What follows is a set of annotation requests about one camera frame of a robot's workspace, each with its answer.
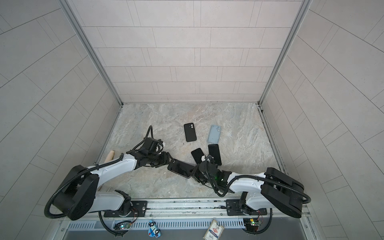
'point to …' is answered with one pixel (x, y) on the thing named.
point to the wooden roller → (110, 156)
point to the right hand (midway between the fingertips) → (186, 175)
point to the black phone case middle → (190, 132)
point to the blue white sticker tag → (153, 231)
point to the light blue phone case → (214, 134)
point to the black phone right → (214, 151)
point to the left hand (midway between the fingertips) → (175, 159)
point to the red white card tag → (215, 231)
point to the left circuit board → (122, 225)
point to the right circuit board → (251, 224)
